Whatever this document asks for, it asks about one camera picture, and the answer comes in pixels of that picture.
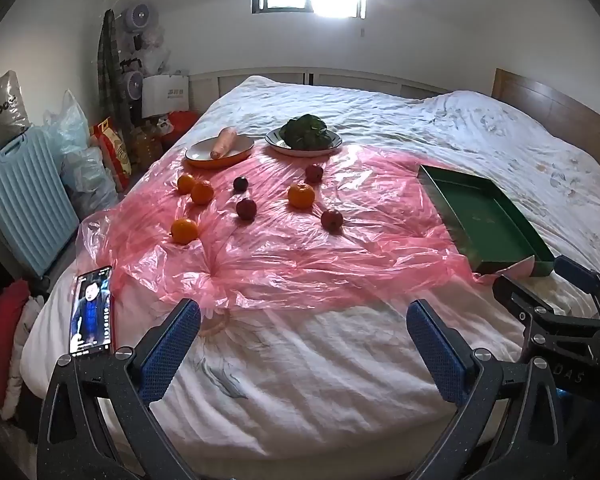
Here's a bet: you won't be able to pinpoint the white blue rimmed plate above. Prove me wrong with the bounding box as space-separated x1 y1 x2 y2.
265 127 342 157

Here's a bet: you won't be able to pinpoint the carrot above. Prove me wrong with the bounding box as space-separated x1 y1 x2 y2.
210 127 238 160

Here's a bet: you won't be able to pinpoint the plaid scarf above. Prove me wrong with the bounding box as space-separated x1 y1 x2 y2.
96 9 131 126

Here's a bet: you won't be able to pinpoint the green tray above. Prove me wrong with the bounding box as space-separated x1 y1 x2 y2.
416 163 556 277

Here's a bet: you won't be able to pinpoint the small purple fan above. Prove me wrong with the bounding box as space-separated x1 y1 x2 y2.
125 4 153 31
122 71 145 97

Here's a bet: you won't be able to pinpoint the red yellow rice bag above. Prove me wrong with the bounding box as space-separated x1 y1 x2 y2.
91 117 132 192

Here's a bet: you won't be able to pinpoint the cooking oil bottle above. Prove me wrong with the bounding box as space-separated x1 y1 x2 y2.
147 127 165 161
131 132 153 173

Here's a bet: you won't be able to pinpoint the hanging white plastic bags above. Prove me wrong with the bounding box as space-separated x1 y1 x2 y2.
137 25 173 78

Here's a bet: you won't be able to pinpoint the grey printed bag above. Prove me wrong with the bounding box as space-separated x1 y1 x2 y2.
0 70 33 148

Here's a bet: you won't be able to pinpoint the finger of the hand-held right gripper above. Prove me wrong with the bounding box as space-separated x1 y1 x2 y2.
492 274 581 331
554 255 600 311

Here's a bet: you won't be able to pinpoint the smartphone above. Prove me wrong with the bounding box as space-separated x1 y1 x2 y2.
69 265 116 359

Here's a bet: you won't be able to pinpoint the red cloth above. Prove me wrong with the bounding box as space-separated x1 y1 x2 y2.
0 280 31 411

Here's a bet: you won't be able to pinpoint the spinach bunch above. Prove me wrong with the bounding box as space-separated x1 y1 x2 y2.
278 114 331 150

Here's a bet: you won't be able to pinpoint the wooden headboard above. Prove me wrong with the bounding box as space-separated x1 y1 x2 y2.
491 67 600 161

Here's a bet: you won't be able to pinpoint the orange rimmed plate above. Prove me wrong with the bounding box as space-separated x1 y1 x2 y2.
184 136 255 169

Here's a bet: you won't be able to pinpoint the pink plastic sheet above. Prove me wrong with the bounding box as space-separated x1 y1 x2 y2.
76 142 536 318

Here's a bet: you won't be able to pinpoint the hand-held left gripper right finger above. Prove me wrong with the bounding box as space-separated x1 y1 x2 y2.
406 299 565 480

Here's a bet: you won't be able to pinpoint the clear plastic bag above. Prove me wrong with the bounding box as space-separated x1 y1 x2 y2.
62 146 120 211
42 89 92 156

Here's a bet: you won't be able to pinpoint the light blue suitcase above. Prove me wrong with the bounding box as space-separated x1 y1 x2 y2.
0 127 81 278

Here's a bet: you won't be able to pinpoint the grey white cloth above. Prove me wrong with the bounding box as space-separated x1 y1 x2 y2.
7 295 46 401

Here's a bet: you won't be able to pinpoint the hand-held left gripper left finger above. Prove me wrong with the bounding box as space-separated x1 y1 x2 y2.
36 298 202 480

